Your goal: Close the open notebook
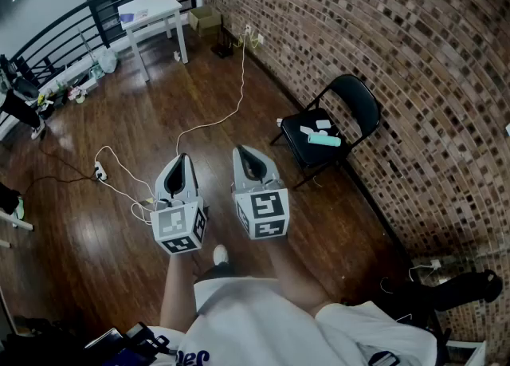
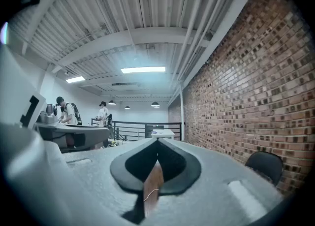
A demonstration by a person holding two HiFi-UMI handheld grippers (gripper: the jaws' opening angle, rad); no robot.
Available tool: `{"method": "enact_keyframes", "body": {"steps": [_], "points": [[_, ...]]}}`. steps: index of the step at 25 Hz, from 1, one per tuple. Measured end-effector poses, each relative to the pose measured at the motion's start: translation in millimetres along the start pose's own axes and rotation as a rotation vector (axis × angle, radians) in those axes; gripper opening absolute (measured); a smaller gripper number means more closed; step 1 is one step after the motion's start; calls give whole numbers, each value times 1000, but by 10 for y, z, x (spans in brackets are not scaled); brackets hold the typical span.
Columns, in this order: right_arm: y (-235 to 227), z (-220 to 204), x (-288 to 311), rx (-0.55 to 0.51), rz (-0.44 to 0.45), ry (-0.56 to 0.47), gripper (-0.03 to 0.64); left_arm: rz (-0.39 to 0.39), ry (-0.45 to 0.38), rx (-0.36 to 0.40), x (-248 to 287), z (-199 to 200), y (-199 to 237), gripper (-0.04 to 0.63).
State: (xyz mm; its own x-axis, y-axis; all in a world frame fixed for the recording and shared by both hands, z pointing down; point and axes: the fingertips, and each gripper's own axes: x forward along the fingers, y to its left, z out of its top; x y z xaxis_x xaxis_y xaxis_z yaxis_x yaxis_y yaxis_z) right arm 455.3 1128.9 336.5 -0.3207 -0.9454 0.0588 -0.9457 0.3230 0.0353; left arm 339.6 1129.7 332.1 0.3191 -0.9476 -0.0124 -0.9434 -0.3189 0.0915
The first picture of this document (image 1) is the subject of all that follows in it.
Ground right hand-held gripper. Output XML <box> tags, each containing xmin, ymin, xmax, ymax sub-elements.
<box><xmin>232</xmin><ymin>145</ymin><xmax>290</xmax><ymax>241</ymax></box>

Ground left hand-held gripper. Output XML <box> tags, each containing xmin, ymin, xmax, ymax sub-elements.
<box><xmin>150</xmin><ymin>152</ymin><xmax>209</xmax><ymax>256</ymax></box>

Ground purple sticker book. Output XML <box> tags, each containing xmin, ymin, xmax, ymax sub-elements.
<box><xmin>119</xmin><ymin>9</ymin><xmax>149</xmax><ymax>23</ymax></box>

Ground person's right forearm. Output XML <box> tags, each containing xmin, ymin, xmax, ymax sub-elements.
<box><xmin>266</xmin><ymin>234</ymin><xmax>334</xmax><ymax>316</ymax></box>

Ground person's left forearm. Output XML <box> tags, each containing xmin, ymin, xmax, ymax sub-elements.
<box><xmin>159</xmin><ymin>250</ymin><xmax>200</xmax><ymax>333</ymax></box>

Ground teal cylinder bottle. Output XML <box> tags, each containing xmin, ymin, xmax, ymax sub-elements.
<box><xmin>307</xmin><ymin>132</ymin><xmax>343</xmax><ymax>147</ymax></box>

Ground person's black trousers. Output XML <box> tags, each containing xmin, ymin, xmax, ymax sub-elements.
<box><xmin>194</xmin><ymin>262</ymin><xmax>236</xmax><ymax>281</ymax></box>

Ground black flat device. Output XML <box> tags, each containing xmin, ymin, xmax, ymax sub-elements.
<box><xmin>210</xmin><ymin>27</ymin><xmax>234</xmax><ymax>58</ymax></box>

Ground black folding chair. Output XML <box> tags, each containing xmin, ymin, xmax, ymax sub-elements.
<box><xmin>269</xmin><ymin>73</ymin><xmax>383</xmax><ymax>190</ymax></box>

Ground white plastic bag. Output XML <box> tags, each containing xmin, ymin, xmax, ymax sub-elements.
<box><xmin>97</xmin><ymin>48</ymin><xmax>120</xmax><ymax>74</ymax></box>

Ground cardboard box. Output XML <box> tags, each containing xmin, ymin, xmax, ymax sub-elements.
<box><xmin>187</xmin><ymin>6</ymin><xmax>223</xmax><ymax>37</ymax></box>

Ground person's white shirt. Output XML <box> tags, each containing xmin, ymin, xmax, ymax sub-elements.
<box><xmin>151</xmin><ymin>276</ymin><xmax>439</xmax><ymax>366</ymax></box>

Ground metal rod tool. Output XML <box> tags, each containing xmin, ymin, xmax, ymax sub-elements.
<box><xmin>77</xmin><ymin>29</ymin><xmax>100</xmax><ymax>66</ymax></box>

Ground black equipment bag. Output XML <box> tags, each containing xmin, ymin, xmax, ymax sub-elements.
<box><xmin>0</xmin><ymin>316</ymin><xmax>176</xmax><ymax>366</ymax></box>

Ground white table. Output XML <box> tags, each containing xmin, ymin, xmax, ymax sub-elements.
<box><xmin>117</xmin><ymin>0</ymin><xmax>189</xmax><ymax>82</ymax></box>

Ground black door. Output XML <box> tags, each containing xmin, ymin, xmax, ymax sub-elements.
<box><xmin>84</xmin><ymin>0</ymin><xmax>139</xmax><ymax>45</ymax></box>

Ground long white cable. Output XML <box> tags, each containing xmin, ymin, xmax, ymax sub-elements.
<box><xmin>175</xmin><ymin>29</ymin><xmax>250</xmax><ymax>156</ymax></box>

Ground white power strip cable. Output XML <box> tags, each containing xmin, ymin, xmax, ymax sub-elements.
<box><xmin>94</xmin><ymin>144</ymin><xmax>160</xmax><ymax>222</ymax></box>

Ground black floor cable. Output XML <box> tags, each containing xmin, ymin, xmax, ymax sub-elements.
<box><xmin>23</xmin><ymin>144</ymin><xmax>99</xmax><ymax>198</ymax></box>

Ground yellow coiled cable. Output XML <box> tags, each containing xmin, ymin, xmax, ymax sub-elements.
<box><xmin>233</xmin><ymin>33</ymin><xmax>260</xmax><ymax>49</ymax></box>

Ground white furniture frame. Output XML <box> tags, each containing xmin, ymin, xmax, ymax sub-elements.
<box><xmin>0</xmin><ymin>208</ymin><xmax>35</xmax><ymax>250</ymax></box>

